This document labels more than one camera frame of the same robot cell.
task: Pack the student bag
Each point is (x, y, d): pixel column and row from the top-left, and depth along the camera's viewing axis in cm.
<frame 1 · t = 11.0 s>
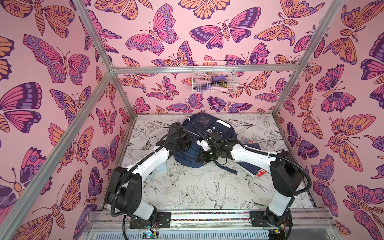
left hand: (198, 134, 84), fingers closed
right hand: (196, 158, 84), fingers closed
navy blue student backpack: (203, 125, 106), point 8 cm above the table

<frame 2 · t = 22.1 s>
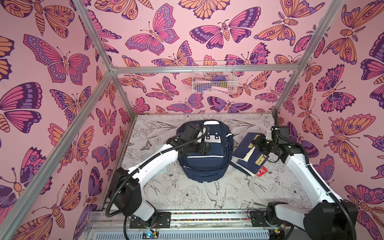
left hand: (207, 144, 80), fingers open
right hand: (251, 138, 81), fingers closed
navy blue student backpack: (202, 168, 89), point 5 cm above the table

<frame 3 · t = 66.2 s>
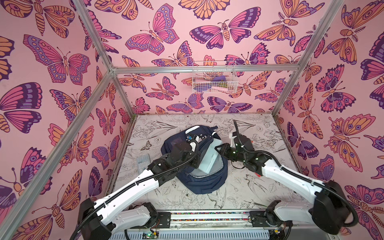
left hand: (202, 151, 72), fingers closed
right hand: (215, 146, 79), fingers open
navy blue student backpack: (195, 180, 79), point 9 cm above the table
white rectangular eraser case: (208, 154, 83), point 15 cm above the table
grey pocket calculator: (142, 157, 97), point 2 cm above the table

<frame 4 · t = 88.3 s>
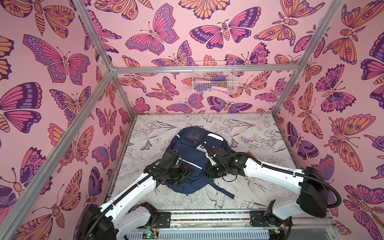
left hand: (194, 173, 77), fingers open
right hand: (204, 173, 77), fingers closed
navy blue student backpack: (193, 145, 96), point 7 cm above the table
clear pen with red cap: (244, 140, 106), on the table
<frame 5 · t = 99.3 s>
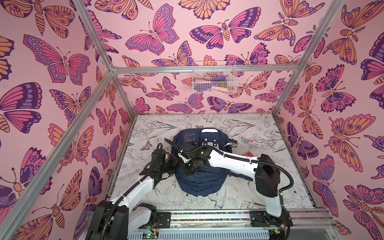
left hand: (185, 157, 84), fingers closed
right hand: (180, 171, 79), fingers closed
navy blue student backpack: (211, 180, 82), point 6 cm above the table
